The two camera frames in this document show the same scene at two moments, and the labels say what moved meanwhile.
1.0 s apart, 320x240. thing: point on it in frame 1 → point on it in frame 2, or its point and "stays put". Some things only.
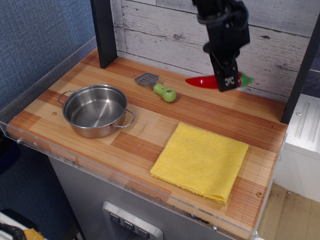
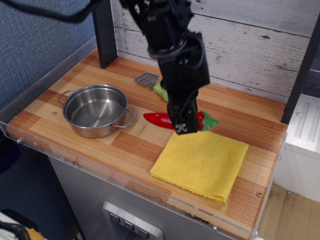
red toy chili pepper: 209,82 → 162,120
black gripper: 227,22 → 182,75
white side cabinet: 298,170 stays put
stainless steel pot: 94,111 stays put
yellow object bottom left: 32,234 stays put
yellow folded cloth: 206,162 stays put
